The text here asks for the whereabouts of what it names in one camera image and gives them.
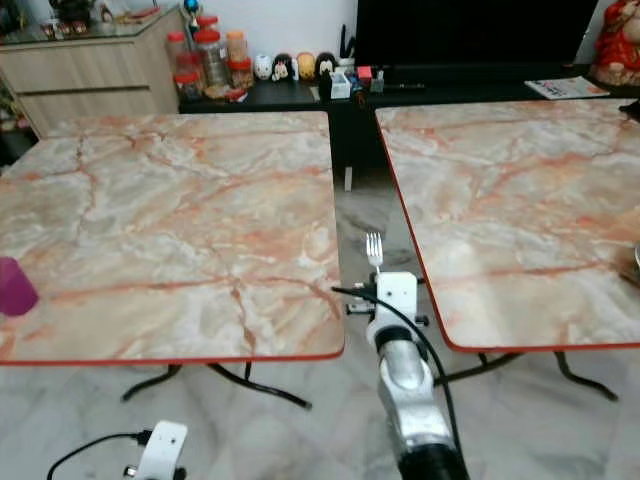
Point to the black television screen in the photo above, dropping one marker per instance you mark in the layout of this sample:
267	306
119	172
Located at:
475	28

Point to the blue ball ornament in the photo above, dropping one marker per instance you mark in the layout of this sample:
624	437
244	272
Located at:
192	10

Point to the small red-lid jar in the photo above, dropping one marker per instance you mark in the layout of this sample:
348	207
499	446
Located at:
241	74

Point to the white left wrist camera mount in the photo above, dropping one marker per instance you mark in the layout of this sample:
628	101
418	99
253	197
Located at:
166	447

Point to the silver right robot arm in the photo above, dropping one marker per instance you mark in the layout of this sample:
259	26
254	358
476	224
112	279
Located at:
416	400

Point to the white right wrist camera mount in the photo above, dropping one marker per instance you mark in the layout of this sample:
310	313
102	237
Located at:
397	295

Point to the light wooden drawer cabinet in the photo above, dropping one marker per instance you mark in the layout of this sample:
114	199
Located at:
100	72

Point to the red statue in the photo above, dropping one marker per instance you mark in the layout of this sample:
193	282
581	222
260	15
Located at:
618	45

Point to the black folding table legs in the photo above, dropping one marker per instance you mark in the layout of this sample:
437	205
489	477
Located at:
240	380
575	378

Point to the stainless steel bowl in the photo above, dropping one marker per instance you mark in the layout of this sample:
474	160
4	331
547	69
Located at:
637	265

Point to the purple plastic cup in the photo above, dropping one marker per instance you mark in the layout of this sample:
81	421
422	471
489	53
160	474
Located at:
15	288

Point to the slim red-lid jar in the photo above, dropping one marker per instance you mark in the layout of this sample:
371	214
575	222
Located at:
176	50

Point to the white round figurine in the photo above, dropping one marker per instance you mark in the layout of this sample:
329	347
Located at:
262	67

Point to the orange-filled plastic jar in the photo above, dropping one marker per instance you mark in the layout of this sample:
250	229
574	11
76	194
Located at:
237	45

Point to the small white box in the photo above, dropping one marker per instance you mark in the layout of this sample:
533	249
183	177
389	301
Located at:
340	86

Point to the silver metal fork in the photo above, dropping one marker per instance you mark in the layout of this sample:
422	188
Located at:
374	250

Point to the yellow round figurine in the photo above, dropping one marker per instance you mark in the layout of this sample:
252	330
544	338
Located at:
305	65

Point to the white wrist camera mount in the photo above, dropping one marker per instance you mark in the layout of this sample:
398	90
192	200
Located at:
166	447
397	295

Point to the printed magazine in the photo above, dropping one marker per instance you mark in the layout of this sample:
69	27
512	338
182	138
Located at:
567	87

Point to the small red object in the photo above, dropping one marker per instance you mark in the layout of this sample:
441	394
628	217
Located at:
364	73

